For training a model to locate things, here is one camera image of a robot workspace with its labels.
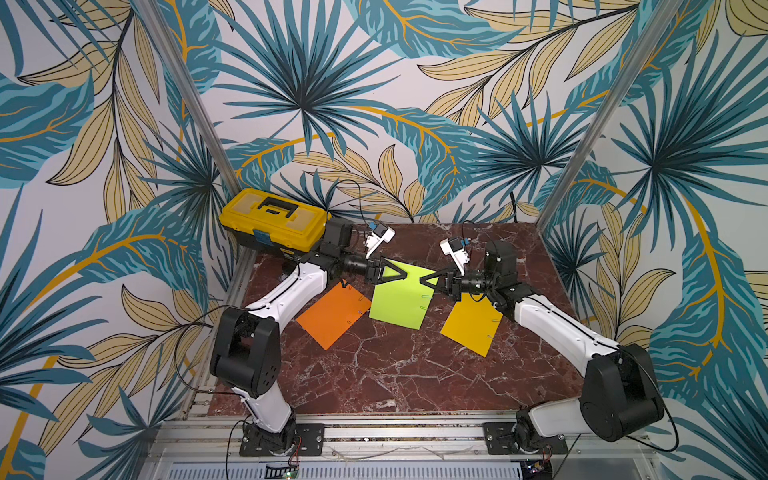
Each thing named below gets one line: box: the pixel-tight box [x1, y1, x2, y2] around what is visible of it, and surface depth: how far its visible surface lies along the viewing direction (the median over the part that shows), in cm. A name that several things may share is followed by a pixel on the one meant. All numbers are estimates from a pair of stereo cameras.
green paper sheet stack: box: [369, 258, 438, 330], surface depth 78 cm
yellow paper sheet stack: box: [440, 292, 503, 358], surface depth 95 cm
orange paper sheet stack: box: [296, 283, 372, 351], surface depth 97 cm
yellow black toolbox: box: [219, 188, 332, 255], surface depth 101 cm
